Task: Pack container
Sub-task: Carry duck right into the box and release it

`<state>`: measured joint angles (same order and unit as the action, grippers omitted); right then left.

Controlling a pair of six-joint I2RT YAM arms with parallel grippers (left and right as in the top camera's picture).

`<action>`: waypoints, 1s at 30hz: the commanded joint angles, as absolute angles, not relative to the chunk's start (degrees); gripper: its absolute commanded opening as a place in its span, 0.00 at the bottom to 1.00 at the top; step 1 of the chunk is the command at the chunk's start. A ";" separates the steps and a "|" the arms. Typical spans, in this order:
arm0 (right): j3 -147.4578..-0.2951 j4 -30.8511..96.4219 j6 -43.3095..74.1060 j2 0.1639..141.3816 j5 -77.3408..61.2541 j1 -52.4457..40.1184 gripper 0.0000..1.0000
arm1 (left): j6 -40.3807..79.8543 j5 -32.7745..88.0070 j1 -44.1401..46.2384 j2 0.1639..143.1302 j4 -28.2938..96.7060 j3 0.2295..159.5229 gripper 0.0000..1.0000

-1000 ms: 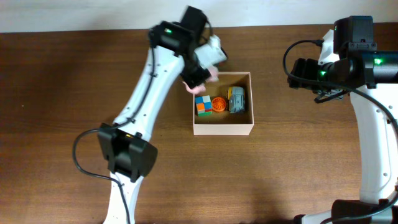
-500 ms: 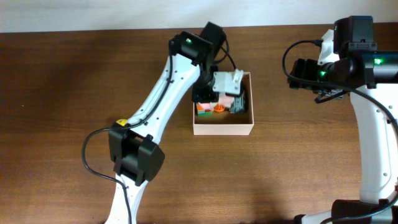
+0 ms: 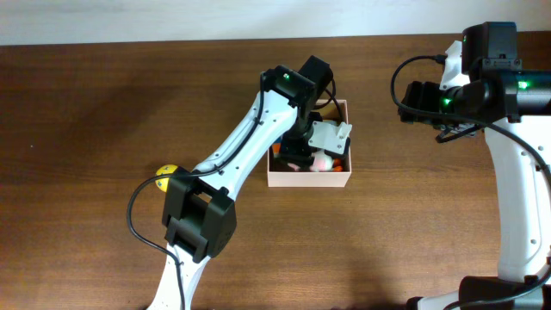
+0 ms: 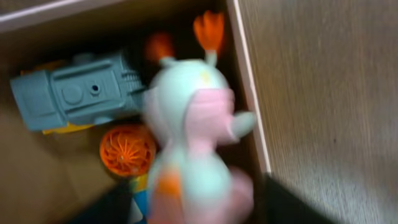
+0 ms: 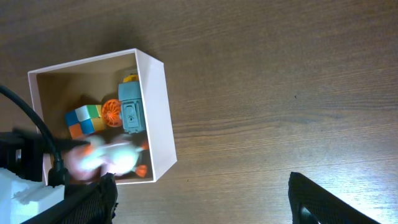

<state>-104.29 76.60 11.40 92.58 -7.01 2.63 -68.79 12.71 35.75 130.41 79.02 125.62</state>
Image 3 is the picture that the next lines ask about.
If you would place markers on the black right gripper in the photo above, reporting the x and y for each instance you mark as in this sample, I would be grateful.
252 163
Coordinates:
418 96

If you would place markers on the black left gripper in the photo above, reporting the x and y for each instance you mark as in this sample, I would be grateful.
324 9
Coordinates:
300 158

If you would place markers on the pink white toy duck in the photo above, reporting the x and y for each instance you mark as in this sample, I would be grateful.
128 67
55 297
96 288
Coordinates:
320 164

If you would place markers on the yellow ball with blue letters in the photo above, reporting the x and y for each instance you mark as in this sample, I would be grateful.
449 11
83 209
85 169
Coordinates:
165 171

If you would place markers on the multicoloured puzzle cube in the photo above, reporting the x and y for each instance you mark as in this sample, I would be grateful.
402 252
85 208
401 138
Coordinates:
276 147

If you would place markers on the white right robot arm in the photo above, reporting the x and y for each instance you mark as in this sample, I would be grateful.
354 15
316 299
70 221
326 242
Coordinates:
512 107

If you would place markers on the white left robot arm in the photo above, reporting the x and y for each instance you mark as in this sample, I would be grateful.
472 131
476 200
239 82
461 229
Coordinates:
199 208

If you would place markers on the white cardboard box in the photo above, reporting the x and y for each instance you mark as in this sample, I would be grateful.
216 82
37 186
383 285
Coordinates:
281 176

